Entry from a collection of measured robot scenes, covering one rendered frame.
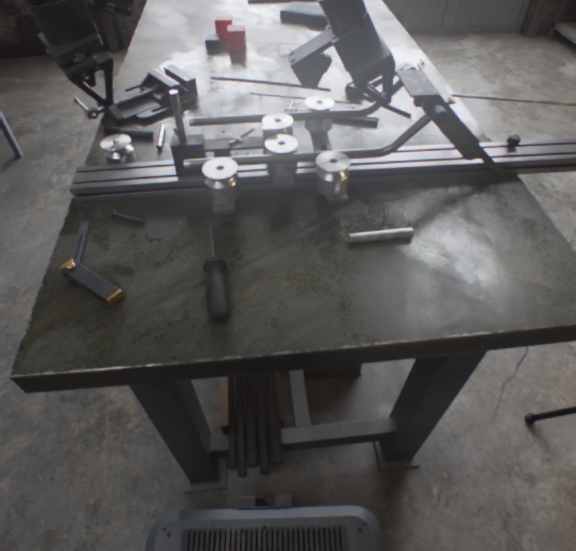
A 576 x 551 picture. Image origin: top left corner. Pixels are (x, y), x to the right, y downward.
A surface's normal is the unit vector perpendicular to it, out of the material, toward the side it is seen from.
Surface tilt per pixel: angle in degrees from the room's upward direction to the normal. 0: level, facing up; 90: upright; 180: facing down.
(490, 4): 90
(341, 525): 0
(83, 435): 0
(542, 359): 0
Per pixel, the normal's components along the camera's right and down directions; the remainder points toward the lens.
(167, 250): 0.00, -0.66
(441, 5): 0.11, 0.74
